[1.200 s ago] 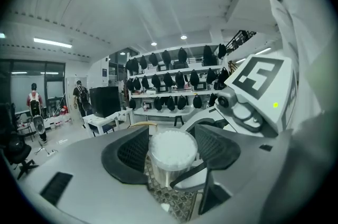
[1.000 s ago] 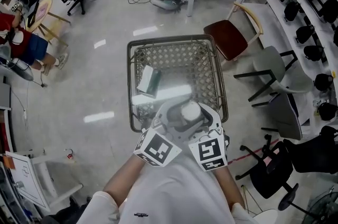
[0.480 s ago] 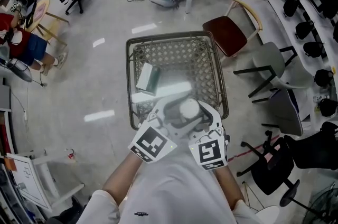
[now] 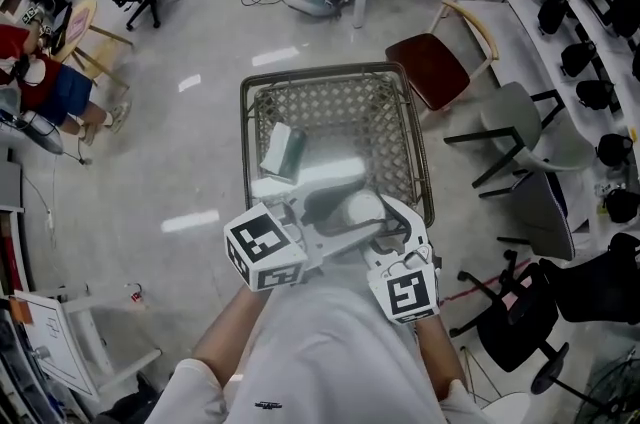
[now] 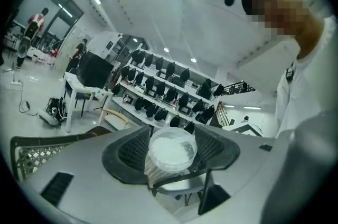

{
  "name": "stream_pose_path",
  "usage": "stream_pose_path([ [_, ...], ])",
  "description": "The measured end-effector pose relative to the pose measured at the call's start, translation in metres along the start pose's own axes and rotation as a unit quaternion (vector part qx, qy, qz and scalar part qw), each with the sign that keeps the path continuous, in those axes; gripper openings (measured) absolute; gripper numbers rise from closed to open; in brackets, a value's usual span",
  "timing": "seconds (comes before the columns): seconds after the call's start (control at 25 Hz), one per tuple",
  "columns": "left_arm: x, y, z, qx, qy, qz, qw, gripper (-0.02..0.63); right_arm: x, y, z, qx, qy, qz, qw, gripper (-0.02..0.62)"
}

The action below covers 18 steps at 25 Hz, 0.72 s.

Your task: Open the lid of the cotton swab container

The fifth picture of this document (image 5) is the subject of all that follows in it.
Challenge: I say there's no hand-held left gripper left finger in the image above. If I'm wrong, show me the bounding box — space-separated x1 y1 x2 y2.
22 124 175 224

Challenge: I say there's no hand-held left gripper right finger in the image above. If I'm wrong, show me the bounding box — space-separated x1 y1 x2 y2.
151 124 278 224

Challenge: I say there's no small white cup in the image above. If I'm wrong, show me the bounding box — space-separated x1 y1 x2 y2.
144 126 199 182

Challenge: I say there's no wicker glass-top coffee table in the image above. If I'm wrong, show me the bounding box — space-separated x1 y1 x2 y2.
10 126 112 183

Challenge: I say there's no brown seat wooden chair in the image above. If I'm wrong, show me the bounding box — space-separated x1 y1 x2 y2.
85 108 130 137

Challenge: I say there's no white flat floor device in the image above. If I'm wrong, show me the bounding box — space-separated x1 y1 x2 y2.
36 108 59 128

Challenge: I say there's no blue chair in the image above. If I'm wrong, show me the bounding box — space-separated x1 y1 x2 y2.
73 89 92 116

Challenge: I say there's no white shelving rack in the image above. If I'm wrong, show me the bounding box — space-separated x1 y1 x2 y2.
110 50 228 137

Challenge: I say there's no white table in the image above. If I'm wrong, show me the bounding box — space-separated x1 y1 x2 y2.
64 71 115 134

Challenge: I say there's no person's white shirt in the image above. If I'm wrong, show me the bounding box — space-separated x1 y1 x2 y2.
264 16 338 224

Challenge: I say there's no shelf of black devices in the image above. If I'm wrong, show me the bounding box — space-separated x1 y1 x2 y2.
112 48 226 134

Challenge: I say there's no black monitor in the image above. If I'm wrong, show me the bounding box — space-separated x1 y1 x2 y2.
76 50 115 89

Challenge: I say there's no person's head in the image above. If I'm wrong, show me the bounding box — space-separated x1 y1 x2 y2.
242 0 326 60

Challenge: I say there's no grey armchair black frame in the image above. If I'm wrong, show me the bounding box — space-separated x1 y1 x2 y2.
153 172 210 206

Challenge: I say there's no pile of black cables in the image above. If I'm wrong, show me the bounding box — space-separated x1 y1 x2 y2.
46 96 67 129

